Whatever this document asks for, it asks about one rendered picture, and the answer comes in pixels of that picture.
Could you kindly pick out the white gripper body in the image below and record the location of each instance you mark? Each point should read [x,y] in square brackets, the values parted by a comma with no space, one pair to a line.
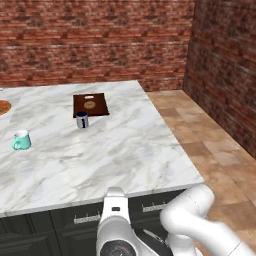
[115,192]

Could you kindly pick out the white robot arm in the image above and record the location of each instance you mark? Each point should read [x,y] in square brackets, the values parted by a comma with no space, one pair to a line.
[186,213]

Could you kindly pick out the dark drawer front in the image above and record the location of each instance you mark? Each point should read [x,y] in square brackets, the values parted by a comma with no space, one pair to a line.
[151,217]
[63,213]

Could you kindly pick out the dark brown cutting board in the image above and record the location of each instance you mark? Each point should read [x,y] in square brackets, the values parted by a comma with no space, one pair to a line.
[99,104]

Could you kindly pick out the round tan pizza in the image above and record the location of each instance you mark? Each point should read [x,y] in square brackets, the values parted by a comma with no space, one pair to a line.
[89,105]

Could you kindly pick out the dark cupboard door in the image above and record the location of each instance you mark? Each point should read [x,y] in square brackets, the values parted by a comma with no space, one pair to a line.
[23,236]
[78,244]

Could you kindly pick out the blue and white mug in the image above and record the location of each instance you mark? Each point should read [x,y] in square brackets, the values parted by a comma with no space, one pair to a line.
[82,120]

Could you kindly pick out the teal mug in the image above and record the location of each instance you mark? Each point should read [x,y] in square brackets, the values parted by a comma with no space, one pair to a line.
[22,141]

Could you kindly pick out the round orange-brown plate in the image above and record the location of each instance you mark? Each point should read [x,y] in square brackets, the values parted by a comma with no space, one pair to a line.
[3,107]

